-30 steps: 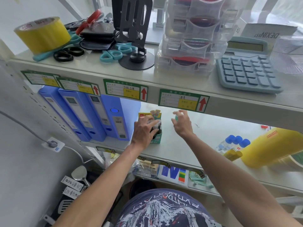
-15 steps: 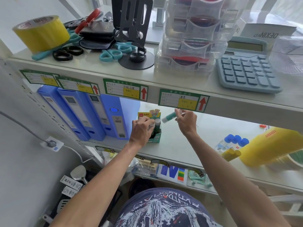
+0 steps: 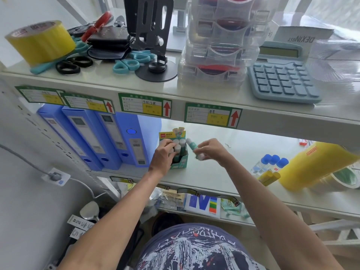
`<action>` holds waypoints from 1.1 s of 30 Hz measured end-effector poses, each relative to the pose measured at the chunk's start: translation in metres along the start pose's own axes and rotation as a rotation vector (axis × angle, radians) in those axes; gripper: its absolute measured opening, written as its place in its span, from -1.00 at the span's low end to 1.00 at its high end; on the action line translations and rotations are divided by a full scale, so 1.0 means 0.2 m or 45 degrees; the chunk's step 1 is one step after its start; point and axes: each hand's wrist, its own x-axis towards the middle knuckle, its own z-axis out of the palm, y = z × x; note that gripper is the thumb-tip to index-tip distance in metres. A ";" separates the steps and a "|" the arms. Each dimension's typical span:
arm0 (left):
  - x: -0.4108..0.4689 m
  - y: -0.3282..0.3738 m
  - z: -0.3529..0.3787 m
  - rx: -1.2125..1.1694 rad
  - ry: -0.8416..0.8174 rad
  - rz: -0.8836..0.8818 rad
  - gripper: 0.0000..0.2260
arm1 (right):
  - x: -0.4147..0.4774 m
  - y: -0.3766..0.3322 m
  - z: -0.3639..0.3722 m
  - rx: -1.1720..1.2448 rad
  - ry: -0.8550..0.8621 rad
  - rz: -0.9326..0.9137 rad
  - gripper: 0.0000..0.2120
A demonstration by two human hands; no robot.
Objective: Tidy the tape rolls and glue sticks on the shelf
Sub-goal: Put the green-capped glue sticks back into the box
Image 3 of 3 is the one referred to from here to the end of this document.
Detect small yellow glue stick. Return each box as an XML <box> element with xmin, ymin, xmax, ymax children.
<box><xmin>258</xmin><ymin>170</ymin><xmax>281</xmax><ymax>187</ymax></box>

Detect silver metal scoop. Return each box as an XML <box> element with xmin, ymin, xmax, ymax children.
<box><xmin>79</xmin><ymin>201</ymin><xmax>101</xmax><ymax>222</ymax></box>

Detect large yellow packet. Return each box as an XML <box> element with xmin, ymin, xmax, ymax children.
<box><xmin>277</xmin><ymin>141</ymin><xmax>360</xmax><ymax>192</ymax></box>

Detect green glue stick display box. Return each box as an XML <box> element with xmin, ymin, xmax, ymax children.
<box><xmin>159</xmin><ymin>127</ymin><xmax>189</xmax><ymax>170</ymax></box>

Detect white metal shelf unit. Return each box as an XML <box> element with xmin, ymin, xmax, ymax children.
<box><xmin>0</xmin><ymin>8</ymin><xmax>360</xmax><ymax>248</ymax></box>

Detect green plastic packet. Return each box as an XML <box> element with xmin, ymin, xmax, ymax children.
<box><xmin>220</xmin><ymin>197</ymin><xmax>250</xmax><ymax>220</ymax></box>

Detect white box with colourful stripes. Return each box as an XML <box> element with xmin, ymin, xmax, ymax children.
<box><xmin>184</xmin><ymin>193</ymin><xmax>221</xmax><ymax>218</ymax></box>

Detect green white tape roll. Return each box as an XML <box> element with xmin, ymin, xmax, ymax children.
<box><xmin>311</xmin><ymin>165</ymin><xmax>360</xmax><ymax>195</ymax></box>

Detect clear plastic bag of items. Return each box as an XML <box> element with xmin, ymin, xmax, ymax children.
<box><xmin>149</xmin><ymin>187</ymin><xmax>187</xmax><ymax>212</ymax></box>

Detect person's right forearm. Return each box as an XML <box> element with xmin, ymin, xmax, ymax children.
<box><xmin>223</xmin><ymin>154</ymin><xmax>345</xmax><ymax>270</ymax></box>

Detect person's right hand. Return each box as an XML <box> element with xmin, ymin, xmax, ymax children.
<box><xmin>193</xmin><ymin>138</ymin><xmax>234</xmax><ymax>168</ymax></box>

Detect black handled scissors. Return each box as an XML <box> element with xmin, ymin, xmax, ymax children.
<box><xmin>55</xmin><ymin>56</ymin><xmax>94</xmax><ymax>75</ymax></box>

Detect black metal phone stand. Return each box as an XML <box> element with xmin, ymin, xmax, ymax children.
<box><xmin>123</xmin><ymin>0</ymin><xmax>178</xmax><ymax>83</ymax></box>

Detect blue file binder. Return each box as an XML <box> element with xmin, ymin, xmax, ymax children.
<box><xmin>94</xmin><ymin>111</ymin><xmax>133</xmax><ymax>165</ymax></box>
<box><xmin>115</xmin><ymin>112</ymin><xmax>163</xmax><ymax>168</ymax></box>
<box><xmin>37</xmin><ymin>104</ymin><xmax>104</xmax><ymax>172</ymax></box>
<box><xmin>61</xmin><ymin>106</ymin><xmax>122</xmax><ymax>171</ymax></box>

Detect clear plastic wrapped pack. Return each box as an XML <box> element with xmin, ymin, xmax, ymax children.
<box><xmin>305</xmin><ymin>39</ymin><xmax>360</xmax><ymax>110</ymax></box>

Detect black pouch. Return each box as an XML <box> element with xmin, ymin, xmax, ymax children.
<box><xmin>87</xmin><ymin>26</ymin><xmax>133</xmax><ymax>60</ymax></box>

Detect green shelf label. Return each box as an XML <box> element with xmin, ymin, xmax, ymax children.
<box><xmin>118</xmin><ymin>93</ymin><xmax>172</xmax><ymax>119</ymax></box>
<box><xmin>184</xmin><ymin>102</ymin><xmax>243</xmax><ymax>129</ymax></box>
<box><xmin>15</xmin><ymin>85</ymin><xmax>66</xmax><ymax>106</ymax></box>
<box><xmin>60</xmin><ymin>92</ymin><xmax>115</xmax><ymax>115</ymax></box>

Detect blue capped glue bottle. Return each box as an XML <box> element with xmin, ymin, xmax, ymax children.
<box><xmin>268</xmin><ymin>155</ymin><xmax>281</xmax><ymax>170</ymax></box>
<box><xmin>251</xmin><ymin>154</ymin><xmax>273</xmax><ymax>175</ymax></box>
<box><xmin>274</xmin><ymin>157</ymin><xmax>290</xmax><ymax>172</ymax></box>

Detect light blue calculator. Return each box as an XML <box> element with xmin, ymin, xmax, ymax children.
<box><xmin>247</xmin><ymin>41</ymin><xmax>324</xmax><ymax>104</ymax></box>

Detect yellow packing tape roll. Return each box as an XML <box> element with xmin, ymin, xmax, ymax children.
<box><xmin>5</xmin><ymin>20</ymin><xmax>77</xmax><ymax>67</ymax></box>

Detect person's left forearm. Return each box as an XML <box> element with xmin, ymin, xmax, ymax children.
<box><xmin>57</xmin><ymin>169</ymin><xmax>166</xmax><ymax>270</ymax></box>

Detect white wall socket with plug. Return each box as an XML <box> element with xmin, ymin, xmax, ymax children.
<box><xmin>41</xmin><ymin>167</ymin><xmax>71</xmax><ymax>187</ymax></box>

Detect black round bin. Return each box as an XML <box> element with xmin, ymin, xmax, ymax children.
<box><xmin>151</xmin><ymin>211</ymin><xmax>185</xmax><ymax>237</ymax></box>

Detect person's left hand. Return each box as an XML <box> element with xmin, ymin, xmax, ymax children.
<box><xmin>148</xmin><ymin>138</ymin><xmax>178</xmax><ymax>178</ymax></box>

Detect white labelled package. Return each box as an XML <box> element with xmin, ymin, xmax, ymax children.
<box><xmin>67</xmin><ymin>214</ymin><xmax>95</xmax><ymax>240</ymax></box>

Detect person's patterned shirt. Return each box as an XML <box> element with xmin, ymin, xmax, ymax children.
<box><xmin>134</xmin><ymin>223</ymin><xmax>268</xmax><ymax>270</ymax></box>

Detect grey power cable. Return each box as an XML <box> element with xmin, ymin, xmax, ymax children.
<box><xmin>0</xmin><ymin>144</ymin><xmax>108</xmax><ymax>199</ymax></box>

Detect stack of clear plastic boxes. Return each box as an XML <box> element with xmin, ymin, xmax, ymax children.
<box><xmin>177</xmin><ymin>0</ymin><xmax>271</xmax><ymax>89</ymax></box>

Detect red handled scissors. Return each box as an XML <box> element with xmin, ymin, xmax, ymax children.
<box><xmin>81</xmin><ymin>11</ymin><xmax>114</xmax><ymax>43</ymax></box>

